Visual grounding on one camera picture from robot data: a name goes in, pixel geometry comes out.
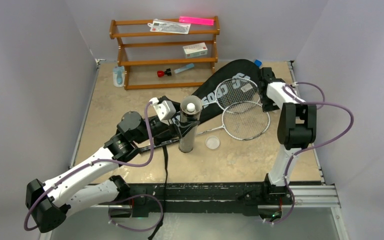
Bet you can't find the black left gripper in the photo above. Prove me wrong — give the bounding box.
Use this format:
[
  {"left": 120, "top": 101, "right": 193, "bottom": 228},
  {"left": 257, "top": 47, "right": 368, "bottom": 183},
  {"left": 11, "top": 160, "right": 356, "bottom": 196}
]
[{"left": 134, "top": 101, "right": 199, "bottom": 145}]

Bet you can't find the pink ruler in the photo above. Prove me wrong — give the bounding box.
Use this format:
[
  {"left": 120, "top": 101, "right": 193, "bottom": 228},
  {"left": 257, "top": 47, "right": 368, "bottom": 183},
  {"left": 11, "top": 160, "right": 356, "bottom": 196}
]
[{"left": 178, "top": 16, "right": 215, "bottom": 26}]

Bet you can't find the wooden shelf rack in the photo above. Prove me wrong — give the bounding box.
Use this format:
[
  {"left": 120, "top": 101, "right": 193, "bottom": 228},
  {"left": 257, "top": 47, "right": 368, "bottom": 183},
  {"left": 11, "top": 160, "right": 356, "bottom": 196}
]
[{"left": 109, "top": 16, "right": 220, "bottom": 90}]

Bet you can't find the white badminton racket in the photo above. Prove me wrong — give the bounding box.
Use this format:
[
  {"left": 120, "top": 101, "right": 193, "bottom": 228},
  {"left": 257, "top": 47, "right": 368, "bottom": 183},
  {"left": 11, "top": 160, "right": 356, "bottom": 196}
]
[
  {"left": 202, "top": 77, "right": 260, "bottom": 110},
  {"left": 198, "top": 101, "right": 271, "bottom": 141}
]

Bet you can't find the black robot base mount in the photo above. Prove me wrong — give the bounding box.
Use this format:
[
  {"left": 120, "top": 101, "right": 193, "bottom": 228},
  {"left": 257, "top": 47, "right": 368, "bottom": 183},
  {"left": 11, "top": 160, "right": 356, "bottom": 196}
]
[{"left": 109, "top": 175, "right": 294, "bottom": 219}]

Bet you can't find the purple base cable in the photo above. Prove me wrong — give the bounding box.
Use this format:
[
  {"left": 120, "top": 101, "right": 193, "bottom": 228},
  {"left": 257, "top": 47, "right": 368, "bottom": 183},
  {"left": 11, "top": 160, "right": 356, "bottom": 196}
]
[{"left": 107, "top": 192, "right": 164, "bottom": 232}]

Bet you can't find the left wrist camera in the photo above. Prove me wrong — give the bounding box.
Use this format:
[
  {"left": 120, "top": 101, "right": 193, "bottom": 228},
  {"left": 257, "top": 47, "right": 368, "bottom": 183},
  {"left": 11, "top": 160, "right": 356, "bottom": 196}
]
[{"left": 150, "top": 97, "right": 177, "bottom": 125}]

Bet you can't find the aluminium frame rail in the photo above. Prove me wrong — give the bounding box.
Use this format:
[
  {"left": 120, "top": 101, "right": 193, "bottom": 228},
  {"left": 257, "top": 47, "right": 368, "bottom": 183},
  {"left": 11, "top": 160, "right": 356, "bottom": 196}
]
[{"left": 290, "top": 185, "right": 340, "bottom": 208}]

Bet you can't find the white feather shuttlecock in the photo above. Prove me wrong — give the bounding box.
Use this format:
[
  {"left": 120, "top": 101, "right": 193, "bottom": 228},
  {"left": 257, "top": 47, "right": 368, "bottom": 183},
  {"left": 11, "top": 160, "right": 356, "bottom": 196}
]
[{"left": 186, "top": 102, "right": 196, "bottom": 113}]

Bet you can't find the clear tube lid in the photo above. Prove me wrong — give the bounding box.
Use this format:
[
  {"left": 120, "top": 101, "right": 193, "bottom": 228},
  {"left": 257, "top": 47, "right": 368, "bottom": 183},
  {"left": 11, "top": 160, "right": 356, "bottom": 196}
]
[{"left": 205, "top": 135, "right": 220, "bottom": 150}]

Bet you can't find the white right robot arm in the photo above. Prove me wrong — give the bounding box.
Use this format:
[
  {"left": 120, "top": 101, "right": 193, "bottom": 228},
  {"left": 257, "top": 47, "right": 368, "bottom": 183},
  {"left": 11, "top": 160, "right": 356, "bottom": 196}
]
[{"left": 258, "top": 67, "right": 317, "bottom": 204}]

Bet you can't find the white red small box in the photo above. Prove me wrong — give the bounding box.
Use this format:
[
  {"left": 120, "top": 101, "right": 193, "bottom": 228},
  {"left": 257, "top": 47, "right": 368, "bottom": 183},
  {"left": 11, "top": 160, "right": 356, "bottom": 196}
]
[{"left": 182, "top": 42, "right": 208, "bottom": 59}]

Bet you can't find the red black stamp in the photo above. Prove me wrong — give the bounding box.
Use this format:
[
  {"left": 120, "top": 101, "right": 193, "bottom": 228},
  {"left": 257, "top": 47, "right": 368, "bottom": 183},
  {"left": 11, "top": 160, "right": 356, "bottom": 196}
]
[{"left": 156, "top": 68, "right": 172, "bottom": 78}]

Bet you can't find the light blue tube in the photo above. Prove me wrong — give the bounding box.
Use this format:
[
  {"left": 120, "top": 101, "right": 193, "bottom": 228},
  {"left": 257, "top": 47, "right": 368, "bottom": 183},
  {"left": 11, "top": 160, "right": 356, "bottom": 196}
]
[{"left": 173, "top": 63, "right": 195, "bottom": 74}]

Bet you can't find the black racket bag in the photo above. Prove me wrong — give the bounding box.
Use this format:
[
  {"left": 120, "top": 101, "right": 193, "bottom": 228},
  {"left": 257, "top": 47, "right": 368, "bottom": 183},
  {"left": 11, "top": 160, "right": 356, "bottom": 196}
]
[{"left": 191, "top": 59, "right": 262, "bottom": 123}]

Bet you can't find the blue white packaged item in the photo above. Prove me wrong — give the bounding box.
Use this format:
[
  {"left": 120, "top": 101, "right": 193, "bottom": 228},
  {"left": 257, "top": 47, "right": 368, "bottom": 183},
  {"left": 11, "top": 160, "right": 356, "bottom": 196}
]
[{"left": 112, "top": 66, "right": 125, "bottom": 88}]

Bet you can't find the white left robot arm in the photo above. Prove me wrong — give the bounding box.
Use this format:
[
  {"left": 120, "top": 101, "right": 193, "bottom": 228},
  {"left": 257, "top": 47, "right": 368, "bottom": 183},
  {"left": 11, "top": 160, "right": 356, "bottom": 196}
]
[{"left": 23, "top": 96, "right": 199, "bottom": 233}]

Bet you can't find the black shuttlecock tube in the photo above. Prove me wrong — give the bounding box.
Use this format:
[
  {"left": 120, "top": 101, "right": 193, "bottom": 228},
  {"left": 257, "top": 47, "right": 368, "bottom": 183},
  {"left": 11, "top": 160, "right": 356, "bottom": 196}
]
[{"left": 178, "top": 95, "right": 203, "bottom": 153}]

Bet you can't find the blue small object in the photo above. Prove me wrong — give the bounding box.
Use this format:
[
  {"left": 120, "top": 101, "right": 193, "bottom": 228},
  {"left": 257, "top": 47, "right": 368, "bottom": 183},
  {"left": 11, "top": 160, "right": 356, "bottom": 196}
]
[{"left": 253, "top": 59, "right": 263, "bottom": 68}]

